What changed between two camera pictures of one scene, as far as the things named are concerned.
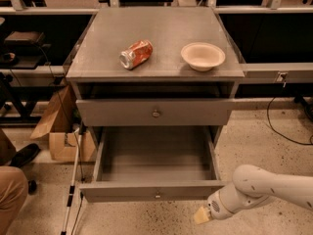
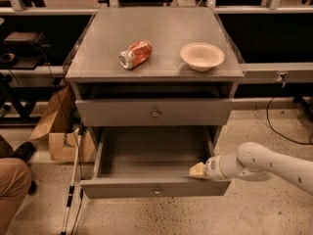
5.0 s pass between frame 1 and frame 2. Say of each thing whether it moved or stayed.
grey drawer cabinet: stayed
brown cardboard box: stayed
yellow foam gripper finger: moved
